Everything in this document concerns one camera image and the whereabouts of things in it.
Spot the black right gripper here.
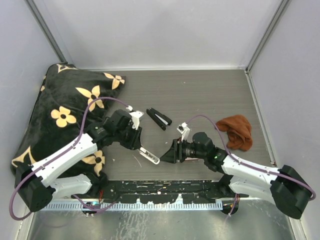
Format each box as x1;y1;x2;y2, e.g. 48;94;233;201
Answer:
160;137;207;164

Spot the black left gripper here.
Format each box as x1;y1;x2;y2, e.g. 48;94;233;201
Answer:
115;122;142;150

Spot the black stapler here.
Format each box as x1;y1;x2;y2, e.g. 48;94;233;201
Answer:
146;107;173;131

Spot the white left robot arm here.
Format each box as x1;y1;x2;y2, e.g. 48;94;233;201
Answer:
14;109;143;213

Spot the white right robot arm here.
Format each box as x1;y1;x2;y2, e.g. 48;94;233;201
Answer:
160;123;313;220

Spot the black floral cushion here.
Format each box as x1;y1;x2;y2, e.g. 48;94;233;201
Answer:
11;63;126;189

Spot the orange brown cloth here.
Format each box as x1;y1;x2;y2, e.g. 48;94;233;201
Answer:
216;114;253;152

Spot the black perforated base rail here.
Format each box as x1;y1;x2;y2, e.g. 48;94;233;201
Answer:
77;180;235;204

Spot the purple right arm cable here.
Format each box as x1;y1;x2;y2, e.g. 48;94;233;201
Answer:
187;115;316;198

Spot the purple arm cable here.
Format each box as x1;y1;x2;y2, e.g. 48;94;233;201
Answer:
187;115;316;198
10;97;133;221

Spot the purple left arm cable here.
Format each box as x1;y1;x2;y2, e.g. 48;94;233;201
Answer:
10;97;133;221

